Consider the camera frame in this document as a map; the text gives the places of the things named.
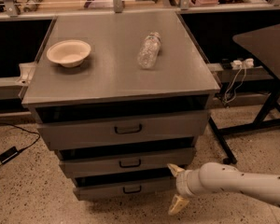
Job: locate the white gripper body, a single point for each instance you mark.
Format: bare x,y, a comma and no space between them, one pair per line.
183,183

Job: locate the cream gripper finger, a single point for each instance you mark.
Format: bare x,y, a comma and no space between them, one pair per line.
178,203
175,170

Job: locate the grey bottom drawer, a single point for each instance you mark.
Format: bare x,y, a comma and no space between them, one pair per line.
91,193

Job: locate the grey drawer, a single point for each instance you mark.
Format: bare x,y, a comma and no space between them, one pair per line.
91,193
124,130
108,165

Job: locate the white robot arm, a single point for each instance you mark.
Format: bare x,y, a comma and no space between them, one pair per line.
214,177

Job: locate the grey middle drawer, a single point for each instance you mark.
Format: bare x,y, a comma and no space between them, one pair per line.
108,165

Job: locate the grey top drawer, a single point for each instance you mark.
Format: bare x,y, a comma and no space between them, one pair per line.
124,130

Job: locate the grey drawer cabinet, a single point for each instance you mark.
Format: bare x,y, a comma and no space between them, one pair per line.
111,84

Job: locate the clear plastic water bottle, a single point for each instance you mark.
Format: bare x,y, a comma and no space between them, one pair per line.
149,50

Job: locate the white paper bowl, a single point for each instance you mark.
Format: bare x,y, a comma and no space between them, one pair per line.
69,53

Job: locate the black side table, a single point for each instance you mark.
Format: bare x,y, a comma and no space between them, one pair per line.
264,44

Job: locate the grey cylindrical tool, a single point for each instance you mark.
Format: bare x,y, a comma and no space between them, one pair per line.
32,5

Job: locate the white power plugs with cables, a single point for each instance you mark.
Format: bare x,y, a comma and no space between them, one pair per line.
241,67

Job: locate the black power adapter with cable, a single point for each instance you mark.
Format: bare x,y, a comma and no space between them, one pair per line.
13,152

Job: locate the metal shelf rail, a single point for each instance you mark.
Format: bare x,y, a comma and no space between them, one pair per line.
130,8

